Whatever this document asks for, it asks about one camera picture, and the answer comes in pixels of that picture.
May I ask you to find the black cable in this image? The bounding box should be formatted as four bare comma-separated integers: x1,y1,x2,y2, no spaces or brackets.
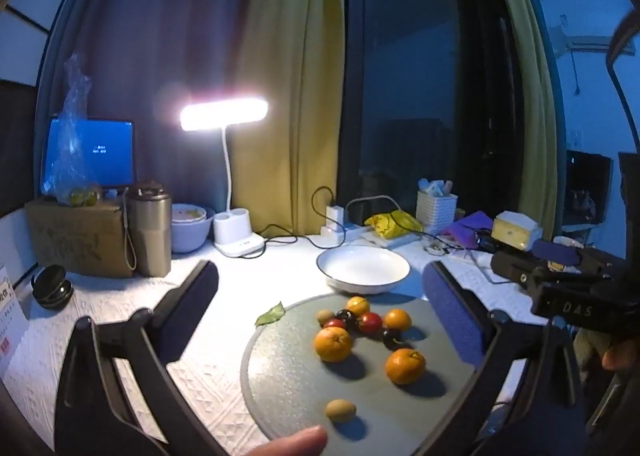
260,186,337,251

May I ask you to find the yellow and white box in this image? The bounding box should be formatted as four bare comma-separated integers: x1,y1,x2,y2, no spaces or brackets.
491,211,543,252

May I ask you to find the round grey placemat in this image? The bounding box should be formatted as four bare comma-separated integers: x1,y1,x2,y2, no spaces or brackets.
241,293,483,456

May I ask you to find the white plate with black rim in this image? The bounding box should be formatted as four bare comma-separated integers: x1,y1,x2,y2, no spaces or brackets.
316,245,411,296

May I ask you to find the white desk calendar card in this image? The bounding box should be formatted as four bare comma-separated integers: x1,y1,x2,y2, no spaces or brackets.
0,266,30,379

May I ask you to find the clear plastic bag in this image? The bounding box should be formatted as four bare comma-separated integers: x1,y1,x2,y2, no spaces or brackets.
42,53,103,209

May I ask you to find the black computer monitor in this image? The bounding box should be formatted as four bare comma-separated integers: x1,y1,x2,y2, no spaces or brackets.
566,150,614,226

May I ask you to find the white power strip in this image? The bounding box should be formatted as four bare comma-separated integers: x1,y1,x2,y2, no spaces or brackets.
320,223,381,243

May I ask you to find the yellow curtain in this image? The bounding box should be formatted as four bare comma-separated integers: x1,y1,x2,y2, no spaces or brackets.
234,0,347,238
475,0,560,243

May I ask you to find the white woven basket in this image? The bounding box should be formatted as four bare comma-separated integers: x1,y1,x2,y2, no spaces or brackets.
416,191,458,236

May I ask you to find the green leaf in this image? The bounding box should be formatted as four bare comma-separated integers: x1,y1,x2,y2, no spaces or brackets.
255,302,287,328

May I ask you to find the white cable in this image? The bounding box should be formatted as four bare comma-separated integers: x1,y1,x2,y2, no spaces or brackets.
345,195,401,228

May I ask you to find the white textured tablecloth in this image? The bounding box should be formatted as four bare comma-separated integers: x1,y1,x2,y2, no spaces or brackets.
0,216,551,456

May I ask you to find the white air conditioner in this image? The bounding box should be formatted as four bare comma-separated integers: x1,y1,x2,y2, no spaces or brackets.
565,33,636,57

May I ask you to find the pale purple bowl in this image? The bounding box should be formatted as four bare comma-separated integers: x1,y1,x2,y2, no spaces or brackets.
171,203,216,254

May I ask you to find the grey curtain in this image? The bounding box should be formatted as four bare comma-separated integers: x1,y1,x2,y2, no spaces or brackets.
40,0,263,217

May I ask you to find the purple cloth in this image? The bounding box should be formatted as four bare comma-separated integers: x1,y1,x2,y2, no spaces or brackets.
445,210,496,247

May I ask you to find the small monitor with blue screen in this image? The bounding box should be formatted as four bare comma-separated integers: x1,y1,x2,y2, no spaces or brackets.
44,117,136,189

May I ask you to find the cardboard box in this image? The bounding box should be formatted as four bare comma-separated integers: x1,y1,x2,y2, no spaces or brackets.
25,198,136,279

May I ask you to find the dark cherry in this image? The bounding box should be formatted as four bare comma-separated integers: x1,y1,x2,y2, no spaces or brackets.
335,308,359,334

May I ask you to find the white desk lamp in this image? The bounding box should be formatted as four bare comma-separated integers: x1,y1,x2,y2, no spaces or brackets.
179,95,269,258

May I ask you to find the yellow plastic bag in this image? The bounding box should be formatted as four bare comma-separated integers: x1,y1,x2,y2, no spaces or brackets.
364,210,425,239

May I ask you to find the black round case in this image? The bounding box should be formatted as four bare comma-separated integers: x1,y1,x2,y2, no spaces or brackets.
31,265,75,309

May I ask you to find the steel tumbler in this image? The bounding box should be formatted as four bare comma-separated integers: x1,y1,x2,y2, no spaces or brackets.
124,181,173,278

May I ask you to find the dark window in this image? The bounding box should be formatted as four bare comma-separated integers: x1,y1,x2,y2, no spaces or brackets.
337,0,523,233

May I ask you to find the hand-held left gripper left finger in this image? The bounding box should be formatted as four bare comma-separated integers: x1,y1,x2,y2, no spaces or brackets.
54,260,226,456

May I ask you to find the white wipes pack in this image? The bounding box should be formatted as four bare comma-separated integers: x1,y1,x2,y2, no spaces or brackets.
370,232,420,246

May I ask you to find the orange with green stem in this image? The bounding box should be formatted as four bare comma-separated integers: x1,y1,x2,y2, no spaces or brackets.
384,348,427,386

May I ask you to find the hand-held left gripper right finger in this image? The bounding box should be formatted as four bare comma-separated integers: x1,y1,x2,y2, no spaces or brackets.
410,260,586,456

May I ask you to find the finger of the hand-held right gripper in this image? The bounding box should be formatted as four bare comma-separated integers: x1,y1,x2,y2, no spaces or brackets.
532,239,583,264
490,250,538,293

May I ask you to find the person's right hand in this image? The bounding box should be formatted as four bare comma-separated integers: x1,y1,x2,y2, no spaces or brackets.
602,338,640,372

